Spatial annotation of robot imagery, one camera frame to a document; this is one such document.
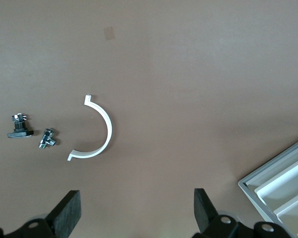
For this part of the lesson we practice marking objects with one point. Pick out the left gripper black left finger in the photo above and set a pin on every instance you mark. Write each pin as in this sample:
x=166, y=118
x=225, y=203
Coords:
x=67, y=215

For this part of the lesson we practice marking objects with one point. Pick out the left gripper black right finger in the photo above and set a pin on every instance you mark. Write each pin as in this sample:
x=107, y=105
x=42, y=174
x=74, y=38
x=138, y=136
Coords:
x=203, y=213

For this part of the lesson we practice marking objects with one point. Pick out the silver metal pipe fitting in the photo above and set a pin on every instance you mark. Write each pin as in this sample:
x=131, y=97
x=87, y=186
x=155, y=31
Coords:
x=47, y=138

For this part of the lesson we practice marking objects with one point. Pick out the white semicircular plastic clamp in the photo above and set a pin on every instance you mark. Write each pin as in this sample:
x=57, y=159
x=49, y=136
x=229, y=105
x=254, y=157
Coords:
x=109, y=124

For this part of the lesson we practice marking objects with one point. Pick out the black switch with metal pins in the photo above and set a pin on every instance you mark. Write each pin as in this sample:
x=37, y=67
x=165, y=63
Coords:
x=20, y=134

